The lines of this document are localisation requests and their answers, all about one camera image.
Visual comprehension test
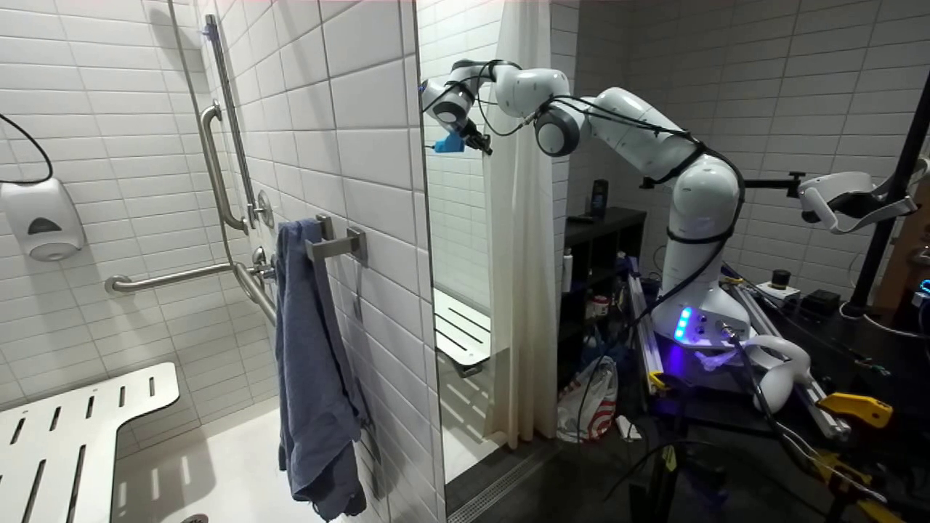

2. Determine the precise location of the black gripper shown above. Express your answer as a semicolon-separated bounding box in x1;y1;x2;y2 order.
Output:
423;77;475;131

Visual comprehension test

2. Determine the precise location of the white shower curtain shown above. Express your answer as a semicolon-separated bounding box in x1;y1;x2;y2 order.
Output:
482;0;571;451

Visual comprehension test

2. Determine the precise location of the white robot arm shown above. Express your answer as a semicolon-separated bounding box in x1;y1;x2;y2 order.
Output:
418;57;745;343

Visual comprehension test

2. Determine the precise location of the white folding shower seat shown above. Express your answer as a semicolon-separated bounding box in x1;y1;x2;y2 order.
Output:
0;364;181;523

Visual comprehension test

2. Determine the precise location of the black shelf cabinet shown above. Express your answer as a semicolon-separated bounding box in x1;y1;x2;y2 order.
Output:
559;205;646;384

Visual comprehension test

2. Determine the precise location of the vertical metal grab bar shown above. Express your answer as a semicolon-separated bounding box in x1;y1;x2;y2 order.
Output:
202;105;247;233

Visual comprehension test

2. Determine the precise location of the chrome lower valve knob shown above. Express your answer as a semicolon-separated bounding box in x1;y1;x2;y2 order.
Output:
250;247;277;281

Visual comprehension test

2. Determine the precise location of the blue hanging towel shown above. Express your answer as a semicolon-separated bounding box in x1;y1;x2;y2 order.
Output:
277;221;369;523

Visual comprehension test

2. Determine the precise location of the white red bag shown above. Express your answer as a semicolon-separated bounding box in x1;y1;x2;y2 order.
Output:
559;356;619;445

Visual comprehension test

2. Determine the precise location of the horizontal metal grab bar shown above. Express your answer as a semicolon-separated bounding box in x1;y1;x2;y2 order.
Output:
104;265;229;292

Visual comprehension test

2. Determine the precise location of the white soap dispenser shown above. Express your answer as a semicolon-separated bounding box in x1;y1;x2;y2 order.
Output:
0;176;84;260

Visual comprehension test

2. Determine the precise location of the yellow clamp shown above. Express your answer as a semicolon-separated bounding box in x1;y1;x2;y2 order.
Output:
821;393;892;429

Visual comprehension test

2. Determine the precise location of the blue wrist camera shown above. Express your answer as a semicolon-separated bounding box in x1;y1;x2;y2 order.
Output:
430;131;466;153

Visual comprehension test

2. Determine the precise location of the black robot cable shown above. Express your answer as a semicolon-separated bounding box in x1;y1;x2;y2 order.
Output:
619;141;750;372

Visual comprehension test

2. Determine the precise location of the black shower hose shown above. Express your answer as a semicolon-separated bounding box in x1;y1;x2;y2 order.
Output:
0;109;59;188

